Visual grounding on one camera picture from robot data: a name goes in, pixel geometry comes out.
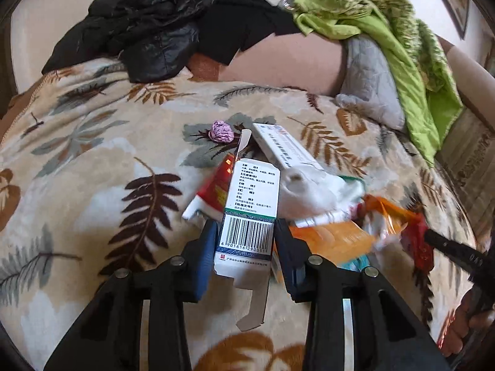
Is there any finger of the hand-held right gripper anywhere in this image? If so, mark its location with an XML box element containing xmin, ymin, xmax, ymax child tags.
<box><xmin>423</xmin><ymin>229</ymin><xmax>490</xmax><ymax>279</ymax></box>

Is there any black cloth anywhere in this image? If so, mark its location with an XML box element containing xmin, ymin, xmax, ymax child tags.
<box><xmin>187</xmin><ymin>0</ymin><xmax>302</xmax><ymax>66</ymax></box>

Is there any orange crinkled wrapper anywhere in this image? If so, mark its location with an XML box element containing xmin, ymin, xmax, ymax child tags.
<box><xmin>361</xmin><ymin>195</ymin><xmax>420</xmax><ymax>250</ymax></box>

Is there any long white medicine box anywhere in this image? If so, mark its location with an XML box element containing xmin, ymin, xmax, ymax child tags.
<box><xmin>252</xmin><ymin>123</ymin><xmax>325</xmax><ymax>173</ymax></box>

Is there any leaf print blanket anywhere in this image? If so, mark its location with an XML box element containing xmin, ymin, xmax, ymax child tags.
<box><xmin>0</xmin><ymin>58</ymin><xmax>484</xmax><ymax>371</ymax></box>

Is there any orange flat packet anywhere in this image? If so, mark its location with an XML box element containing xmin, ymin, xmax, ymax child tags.
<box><xmin>271</xmin><ymin>218</ymin><xmax>374</xmax><ymax>275</ymax></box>

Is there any grey quilted pillow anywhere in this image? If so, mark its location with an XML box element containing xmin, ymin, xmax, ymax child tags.
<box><xmin>334</xmin><ymin>35</ymin><xmax>407</xmax><ymax>132</ymax></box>

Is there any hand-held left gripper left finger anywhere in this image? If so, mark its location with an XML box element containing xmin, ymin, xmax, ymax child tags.
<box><xmin>44</xmin><ymin>220</ymin><xmax>219</xmax><ymax>371</ymax></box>

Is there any green quilt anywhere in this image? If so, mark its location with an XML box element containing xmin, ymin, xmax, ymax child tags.
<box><xmin>292</xmin><ymin>0</ymin><xmax>465</xmax><ymax>167</ymax></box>

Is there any purple crumpled paper ball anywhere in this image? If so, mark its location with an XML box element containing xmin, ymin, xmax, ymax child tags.
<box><xmin>208</xmin><ymin>121</ymin><xmax>235</xmax><ymax>143</ymax></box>

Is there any white crumpled tissue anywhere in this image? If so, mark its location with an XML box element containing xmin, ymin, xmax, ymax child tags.
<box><xmin>276</xmin><ymin>164</ymin><xmax>366</xmax><ymax>217</ymax></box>

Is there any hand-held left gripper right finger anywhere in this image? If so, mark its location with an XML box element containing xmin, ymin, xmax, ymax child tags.
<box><xmin>274</xmin><ymin>218</ymin><xmax>451</xmax><ymax>371</ymax></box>

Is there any beige patterned cloth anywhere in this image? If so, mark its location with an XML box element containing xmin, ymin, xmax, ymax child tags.
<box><xmin>435</xmin><ymin>106</ymin><xmax>495</xmax><ymax>205</ymax></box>

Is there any red plastic wrapper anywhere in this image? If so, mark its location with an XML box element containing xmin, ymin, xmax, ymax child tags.
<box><xmin>402</xmin><ymin>212</ymin><xmax>436</xmax><ymax>275</ymax></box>

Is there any white barcode medicine box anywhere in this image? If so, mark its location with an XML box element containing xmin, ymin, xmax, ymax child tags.
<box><xmin>214</xmin><ymin>129</ymin><xmax>281</xmax><ymax>332</ymax></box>

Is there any person's right hand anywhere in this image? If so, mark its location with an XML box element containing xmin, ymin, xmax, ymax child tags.
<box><xmin>450</xmin><ymin>297</ymin><xmax>495</xmax><ymax>358</ymax></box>

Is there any red cardboard box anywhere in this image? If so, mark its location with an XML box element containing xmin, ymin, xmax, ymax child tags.
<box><xmin>182</xmin><ymin>154</ymin><xmax>236</xmax><ymax>222</ymax></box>

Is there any black puffer jacket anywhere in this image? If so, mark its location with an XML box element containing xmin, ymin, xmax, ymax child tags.
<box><xmin>42</xmin><ymin>0</ymin><xmax>221</xmax><ymax>83</ymax></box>

